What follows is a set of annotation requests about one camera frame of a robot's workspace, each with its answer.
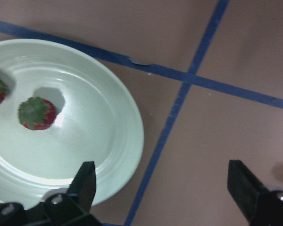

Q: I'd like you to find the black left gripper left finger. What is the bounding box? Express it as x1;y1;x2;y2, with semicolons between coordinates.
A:
66;161;96;212

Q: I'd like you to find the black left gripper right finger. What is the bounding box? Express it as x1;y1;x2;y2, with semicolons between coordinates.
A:
227;160;269;223

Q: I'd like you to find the light green plate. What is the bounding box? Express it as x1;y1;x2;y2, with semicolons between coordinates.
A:
0;39;144;209

